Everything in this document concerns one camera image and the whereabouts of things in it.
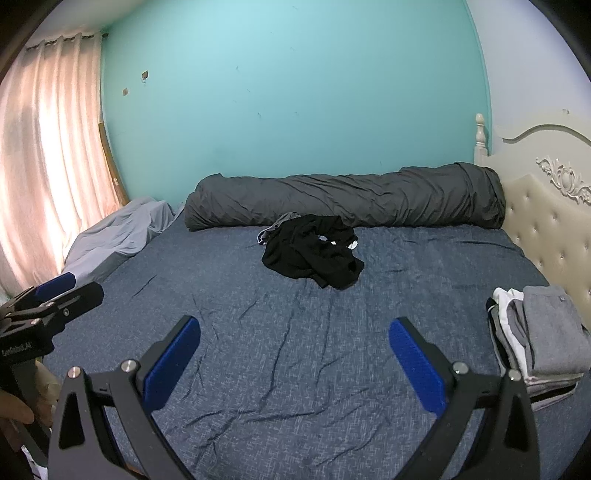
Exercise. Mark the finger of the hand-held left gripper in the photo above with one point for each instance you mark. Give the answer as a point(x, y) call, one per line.
point(55, 282)
point(74, 300)

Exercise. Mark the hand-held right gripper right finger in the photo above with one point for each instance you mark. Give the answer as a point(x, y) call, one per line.
point(415, 364)

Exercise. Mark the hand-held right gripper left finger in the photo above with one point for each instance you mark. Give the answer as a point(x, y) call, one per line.
point(171, 360)

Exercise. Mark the black fleece pants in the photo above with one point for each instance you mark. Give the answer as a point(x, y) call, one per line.
point(304, 258)

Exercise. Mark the stack of folded clothes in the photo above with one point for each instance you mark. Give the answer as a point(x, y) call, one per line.
point(549, 332)

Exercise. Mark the person's left hand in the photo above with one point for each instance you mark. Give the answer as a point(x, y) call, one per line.
point(14, 406)

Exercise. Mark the light grey pillow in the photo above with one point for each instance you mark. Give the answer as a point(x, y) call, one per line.
point(115, 235)

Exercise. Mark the blue patterned bed sheet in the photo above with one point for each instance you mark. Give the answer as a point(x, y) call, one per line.
point(295, 350)

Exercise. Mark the pink curtain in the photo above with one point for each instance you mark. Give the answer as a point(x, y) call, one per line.
point(55, 161)

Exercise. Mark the white small garment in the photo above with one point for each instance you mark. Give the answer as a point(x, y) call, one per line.
point(352, 244)

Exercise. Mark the dark grey crumpled garment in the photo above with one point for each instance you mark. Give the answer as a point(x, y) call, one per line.
point(277, 226)

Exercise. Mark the dark grey rolled duvet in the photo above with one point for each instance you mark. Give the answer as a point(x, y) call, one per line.
point(351, 198)

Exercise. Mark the cream tufted headboard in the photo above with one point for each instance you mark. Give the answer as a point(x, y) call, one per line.
point(540, 207)

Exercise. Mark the wooden window frame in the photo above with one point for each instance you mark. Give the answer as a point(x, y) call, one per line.
point(113, 170)

